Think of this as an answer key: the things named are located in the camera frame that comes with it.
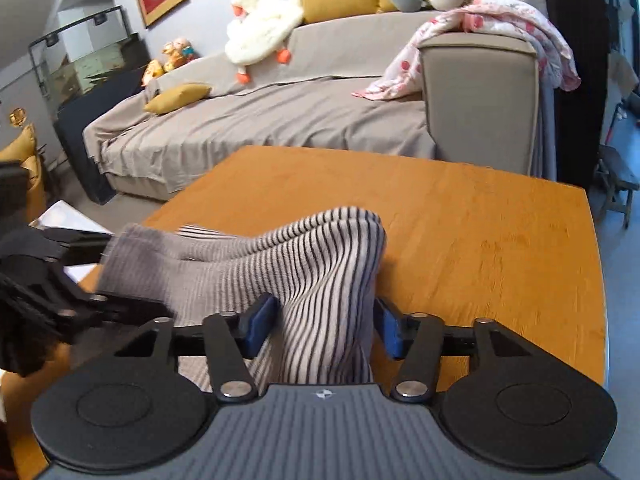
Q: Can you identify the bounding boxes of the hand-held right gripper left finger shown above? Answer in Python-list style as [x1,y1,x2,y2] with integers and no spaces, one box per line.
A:
[114,294,280,406]

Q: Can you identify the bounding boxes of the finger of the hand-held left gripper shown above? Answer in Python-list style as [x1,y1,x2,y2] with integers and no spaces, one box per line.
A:
[57,294,176,341]
[42,227,113,266]

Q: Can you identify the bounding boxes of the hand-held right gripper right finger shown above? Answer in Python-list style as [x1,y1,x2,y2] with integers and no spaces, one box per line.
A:
[374,297,532,403]

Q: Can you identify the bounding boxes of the striped grey sweater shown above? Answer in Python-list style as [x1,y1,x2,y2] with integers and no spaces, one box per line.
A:
[95,205,388,393]

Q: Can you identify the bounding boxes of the yellow padded seat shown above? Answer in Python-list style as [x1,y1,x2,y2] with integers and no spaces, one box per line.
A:
[0,122,47,221]

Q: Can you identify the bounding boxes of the black tank cabinet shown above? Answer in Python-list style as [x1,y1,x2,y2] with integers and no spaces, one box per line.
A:
[54,67,151,206]

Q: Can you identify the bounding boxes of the small yellow cushion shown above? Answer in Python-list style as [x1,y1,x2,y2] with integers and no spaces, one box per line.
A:
[144,83,212,114]

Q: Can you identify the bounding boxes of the glass fish tank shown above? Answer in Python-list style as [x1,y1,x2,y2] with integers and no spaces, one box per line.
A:
[27,5,151,111]

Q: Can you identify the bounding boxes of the grey covered sofa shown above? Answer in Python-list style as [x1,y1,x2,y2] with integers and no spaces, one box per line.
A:
[82,7,556,206]

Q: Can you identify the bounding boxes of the small cartoon plush dolls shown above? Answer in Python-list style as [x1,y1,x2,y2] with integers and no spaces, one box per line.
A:
[161,37,198,73]

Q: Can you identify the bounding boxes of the dark wooden stool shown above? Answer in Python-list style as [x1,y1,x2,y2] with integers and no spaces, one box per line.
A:
[597,145,640,228]

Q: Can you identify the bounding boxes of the white goose plush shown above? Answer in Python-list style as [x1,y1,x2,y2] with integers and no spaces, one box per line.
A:
[224,0,305,85]

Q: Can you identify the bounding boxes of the pink floral blanket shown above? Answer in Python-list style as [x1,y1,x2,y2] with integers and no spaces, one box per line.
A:
[351,0,582,103]

